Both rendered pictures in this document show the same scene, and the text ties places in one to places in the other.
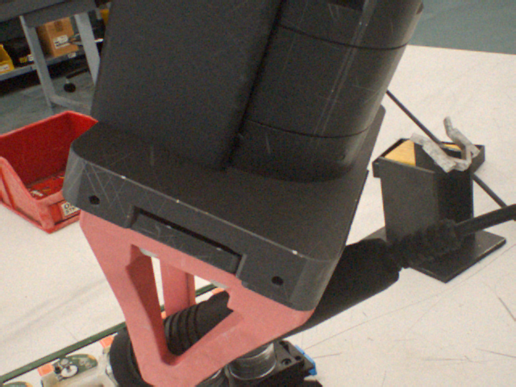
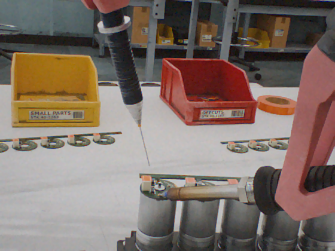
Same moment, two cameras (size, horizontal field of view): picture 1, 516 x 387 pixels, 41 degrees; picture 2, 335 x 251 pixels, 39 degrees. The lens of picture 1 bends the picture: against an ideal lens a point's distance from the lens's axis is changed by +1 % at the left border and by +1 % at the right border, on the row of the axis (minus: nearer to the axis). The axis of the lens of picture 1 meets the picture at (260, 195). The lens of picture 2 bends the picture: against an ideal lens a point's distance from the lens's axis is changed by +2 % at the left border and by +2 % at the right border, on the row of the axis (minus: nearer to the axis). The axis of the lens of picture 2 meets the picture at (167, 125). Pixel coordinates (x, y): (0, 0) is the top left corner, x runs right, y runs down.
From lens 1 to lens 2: 0.07 m
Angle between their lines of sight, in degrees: 16
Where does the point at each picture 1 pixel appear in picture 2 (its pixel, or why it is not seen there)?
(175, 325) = (314, 171)
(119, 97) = not seen: outside the picture
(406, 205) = not seen: outside the picture
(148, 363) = (286, 187)
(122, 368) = (261, 187)
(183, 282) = (326, 149)
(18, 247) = (166, 125)
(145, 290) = (316, 131)
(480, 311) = not seen: outside the picture
